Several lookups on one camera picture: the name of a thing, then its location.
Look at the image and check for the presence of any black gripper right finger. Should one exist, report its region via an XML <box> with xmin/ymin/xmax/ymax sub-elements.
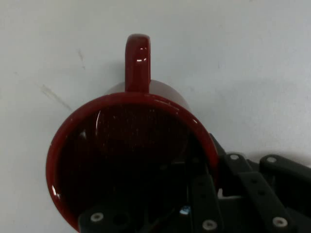
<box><xmin>208</xmin><ymin>133</ymin><xmax>311</xmax><ymax>233</ymax></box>

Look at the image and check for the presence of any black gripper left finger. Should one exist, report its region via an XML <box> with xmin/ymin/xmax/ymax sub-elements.
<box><xmin>77</xmin><ymin>160</ymin><xmax>225</xmax><ymax>233</ymax></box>

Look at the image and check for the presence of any red ceramic mug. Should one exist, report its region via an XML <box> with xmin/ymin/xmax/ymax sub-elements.
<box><xmin>46</xmin><ymin>33</ymin><xmax>219</xmax><ymax>233</ymax></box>

